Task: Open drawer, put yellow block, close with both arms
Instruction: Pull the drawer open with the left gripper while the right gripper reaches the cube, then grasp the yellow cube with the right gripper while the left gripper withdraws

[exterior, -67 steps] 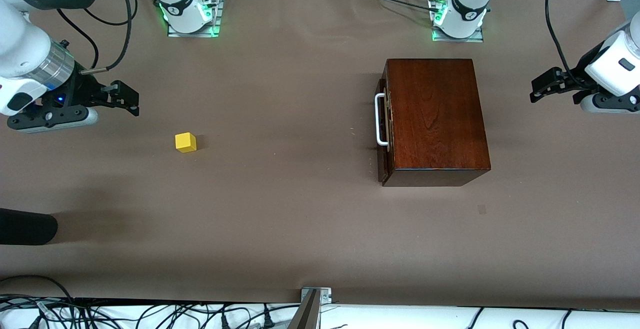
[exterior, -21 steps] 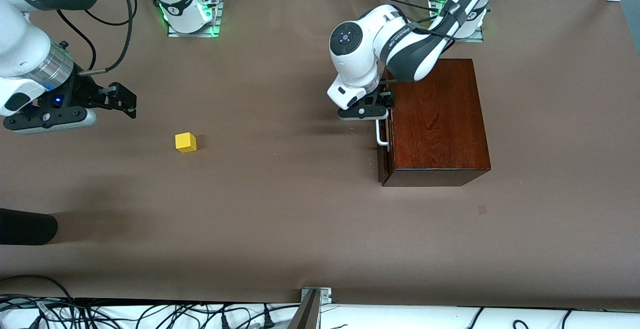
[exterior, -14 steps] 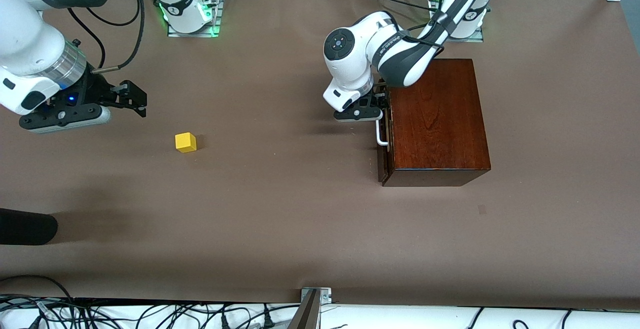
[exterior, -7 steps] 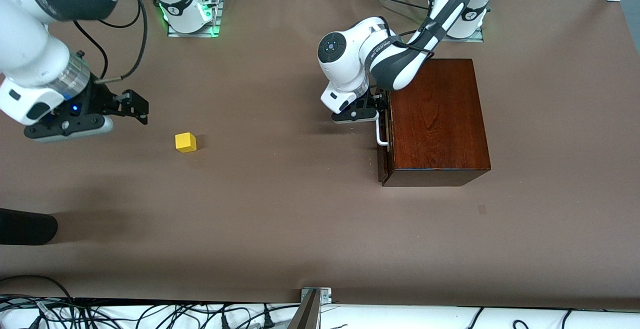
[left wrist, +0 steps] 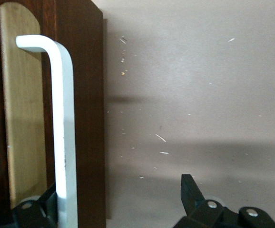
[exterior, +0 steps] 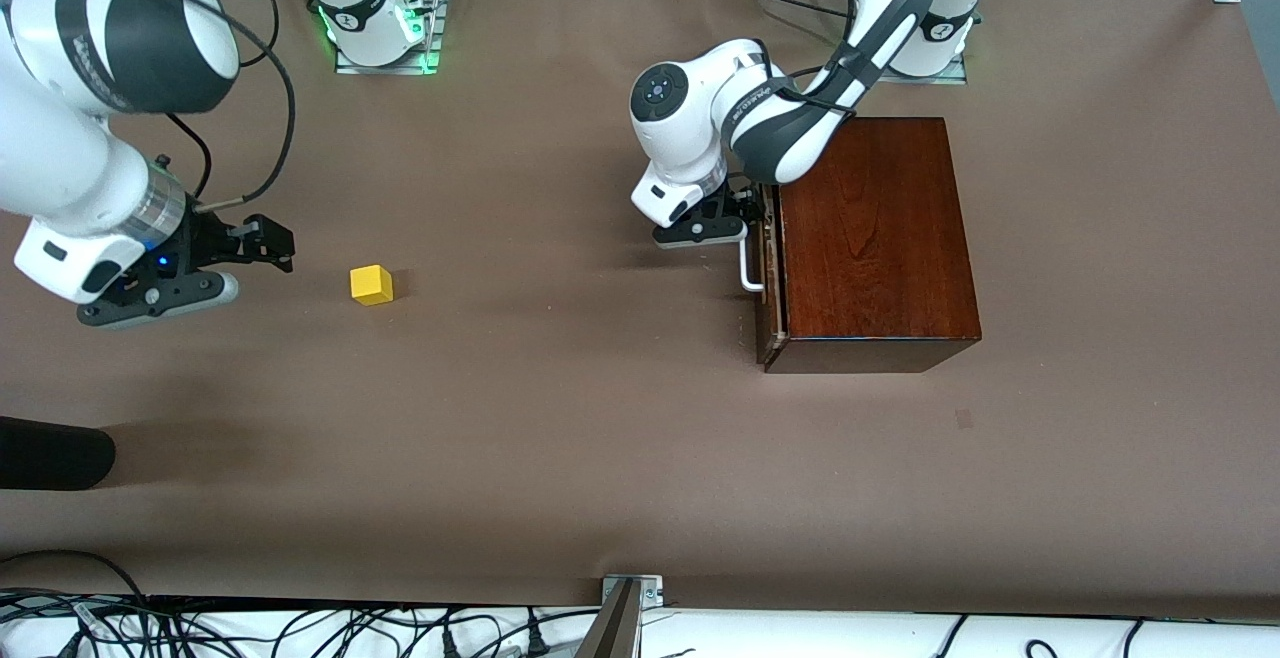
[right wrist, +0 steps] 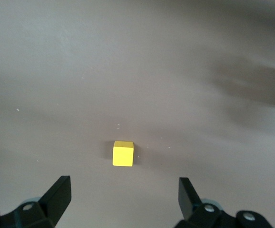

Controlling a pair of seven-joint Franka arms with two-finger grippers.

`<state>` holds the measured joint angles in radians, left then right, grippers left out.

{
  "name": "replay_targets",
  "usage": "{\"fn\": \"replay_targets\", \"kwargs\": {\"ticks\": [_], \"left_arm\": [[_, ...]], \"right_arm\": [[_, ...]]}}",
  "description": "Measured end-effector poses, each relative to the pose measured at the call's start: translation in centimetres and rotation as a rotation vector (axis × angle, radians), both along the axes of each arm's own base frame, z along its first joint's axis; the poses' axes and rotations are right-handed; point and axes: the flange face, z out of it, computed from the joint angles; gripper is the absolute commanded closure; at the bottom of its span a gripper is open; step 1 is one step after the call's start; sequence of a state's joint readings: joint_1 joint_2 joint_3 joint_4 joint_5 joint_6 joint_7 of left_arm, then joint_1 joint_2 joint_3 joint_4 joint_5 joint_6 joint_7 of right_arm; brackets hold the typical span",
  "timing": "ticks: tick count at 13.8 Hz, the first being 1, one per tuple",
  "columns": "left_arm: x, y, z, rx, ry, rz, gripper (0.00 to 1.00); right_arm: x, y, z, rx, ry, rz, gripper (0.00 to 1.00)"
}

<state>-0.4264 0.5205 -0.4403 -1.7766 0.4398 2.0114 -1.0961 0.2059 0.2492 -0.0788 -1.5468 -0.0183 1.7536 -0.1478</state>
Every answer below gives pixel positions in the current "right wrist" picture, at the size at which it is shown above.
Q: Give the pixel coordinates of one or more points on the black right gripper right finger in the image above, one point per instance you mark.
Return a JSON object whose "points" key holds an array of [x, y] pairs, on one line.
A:
{"points": [[187, 197]]}

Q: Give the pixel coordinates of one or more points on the brown table cover mat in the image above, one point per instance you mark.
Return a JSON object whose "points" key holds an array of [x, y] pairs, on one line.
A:
{"points": [[128, 71]]}

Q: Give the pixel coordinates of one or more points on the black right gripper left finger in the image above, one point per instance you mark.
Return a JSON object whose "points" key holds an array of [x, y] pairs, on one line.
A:
{"points": [[54, 197]]}

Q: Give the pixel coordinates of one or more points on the yellow wooden block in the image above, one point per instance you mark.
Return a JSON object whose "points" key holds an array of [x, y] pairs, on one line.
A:
{"points": [[122, 155]]}

